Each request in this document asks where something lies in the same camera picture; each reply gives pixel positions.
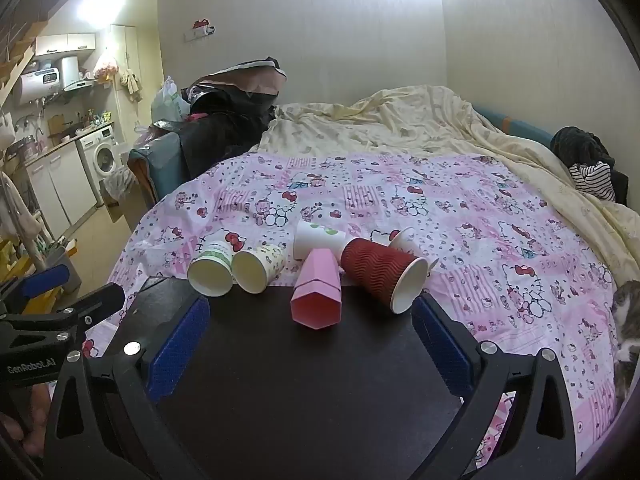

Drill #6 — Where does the white water heater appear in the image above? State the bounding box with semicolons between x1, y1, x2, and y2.
19;56;81;106

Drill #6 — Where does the white cup with pink print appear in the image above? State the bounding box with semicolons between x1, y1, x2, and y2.
389;226;440;279

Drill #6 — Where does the black board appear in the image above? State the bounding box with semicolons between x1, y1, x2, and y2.
119;275;482;480

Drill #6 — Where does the hanging beige cloth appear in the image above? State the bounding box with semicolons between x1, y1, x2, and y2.
120;69;144;103

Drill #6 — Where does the dark clothing pile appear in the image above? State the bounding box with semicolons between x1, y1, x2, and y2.
551;126;629;204

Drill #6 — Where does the white wall cabinet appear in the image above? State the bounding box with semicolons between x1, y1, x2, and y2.
35;33;97;56

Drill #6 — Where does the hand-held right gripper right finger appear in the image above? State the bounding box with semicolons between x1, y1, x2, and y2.
411;292;579;480

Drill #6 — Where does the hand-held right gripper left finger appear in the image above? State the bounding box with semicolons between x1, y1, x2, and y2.
44;294;211;480

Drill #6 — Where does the pink hanging bag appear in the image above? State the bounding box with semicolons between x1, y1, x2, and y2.
94;52;120;84

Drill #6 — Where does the tall white cabinet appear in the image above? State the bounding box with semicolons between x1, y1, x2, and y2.
110;24;144;126

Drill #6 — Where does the white washing machine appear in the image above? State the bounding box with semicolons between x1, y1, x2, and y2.
76;125;124;179

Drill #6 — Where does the white cup with green dots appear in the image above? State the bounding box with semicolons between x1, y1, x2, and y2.
292;220;349;262

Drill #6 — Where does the white plastic bag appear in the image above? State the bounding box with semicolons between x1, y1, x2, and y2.
151;76;191;124

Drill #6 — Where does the person's left hand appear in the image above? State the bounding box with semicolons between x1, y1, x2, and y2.
0;385;53;458

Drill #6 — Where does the pink cartoon printed bedsheet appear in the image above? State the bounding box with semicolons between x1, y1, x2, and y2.
102;151;627;476

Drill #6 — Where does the striped garment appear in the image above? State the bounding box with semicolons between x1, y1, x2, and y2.
570;161;617;203

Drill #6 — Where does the red ribbed paper cup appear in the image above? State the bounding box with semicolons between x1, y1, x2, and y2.
340;237;430;315

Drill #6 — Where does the wall hook rack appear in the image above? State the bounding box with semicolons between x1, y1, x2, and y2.
185;19;217;41

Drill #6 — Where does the white cup with green label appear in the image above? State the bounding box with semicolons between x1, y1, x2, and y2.
187;232;236;297

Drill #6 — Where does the blue headboard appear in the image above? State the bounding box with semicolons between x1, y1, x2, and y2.
472;105;556;149

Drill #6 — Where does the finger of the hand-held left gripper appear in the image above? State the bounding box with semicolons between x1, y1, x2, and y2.
52;282;126;333
0;262;71;313

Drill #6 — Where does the pink hexagonal cup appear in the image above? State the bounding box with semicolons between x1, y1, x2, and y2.
290;248;344;331

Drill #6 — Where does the cardboard box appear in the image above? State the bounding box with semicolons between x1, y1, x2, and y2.
99;167;147;232

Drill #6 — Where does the grey and white cat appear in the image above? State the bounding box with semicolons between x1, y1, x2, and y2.
610;280;640;407

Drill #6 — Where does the white base cabinet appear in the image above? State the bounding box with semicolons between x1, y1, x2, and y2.
25;145;99;237

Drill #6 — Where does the hanging beige garment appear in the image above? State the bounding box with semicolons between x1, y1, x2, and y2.
0;170;42;243

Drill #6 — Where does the cartoon print paper cup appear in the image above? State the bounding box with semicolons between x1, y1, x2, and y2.
231;243;287;295

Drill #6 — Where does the pink and black cloth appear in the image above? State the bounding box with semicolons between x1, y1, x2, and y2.
192;57;289;97

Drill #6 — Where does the cream duvet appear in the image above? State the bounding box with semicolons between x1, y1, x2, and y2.
249;85;640;288

